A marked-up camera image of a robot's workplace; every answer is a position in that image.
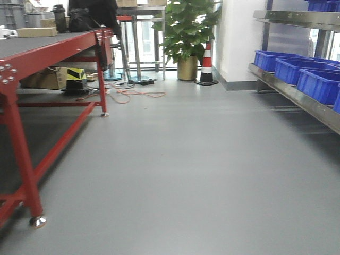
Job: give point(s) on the cardboard box under conveyor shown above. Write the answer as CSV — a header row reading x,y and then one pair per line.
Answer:
x,y
53,78

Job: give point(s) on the steel shelf rack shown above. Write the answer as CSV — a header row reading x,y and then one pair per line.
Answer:
x,y
293,33

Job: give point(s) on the flat cardboard box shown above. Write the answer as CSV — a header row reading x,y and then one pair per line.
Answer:
x,y
37,32

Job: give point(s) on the orange white traffic cone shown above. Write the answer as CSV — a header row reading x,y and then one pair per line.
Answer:
x,y
206,78

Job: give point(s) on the green potted plant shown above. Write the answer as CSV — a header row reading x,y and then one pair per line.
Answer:
x,y
188,27

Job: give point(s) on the yellow black striped block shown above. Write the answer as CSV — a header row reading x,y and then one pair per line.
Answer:
x,y
76,81

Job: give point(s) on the black bag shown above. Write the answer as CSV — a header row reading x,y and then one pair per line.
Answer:
x,y
80,20

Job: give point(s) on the dark drink bottle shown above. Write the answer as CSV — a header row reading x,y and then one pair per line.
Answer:
x,y
60,19

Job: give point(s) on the red conveyor frame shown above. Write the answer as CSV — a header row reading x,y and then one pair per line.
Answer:
x,y
35,61

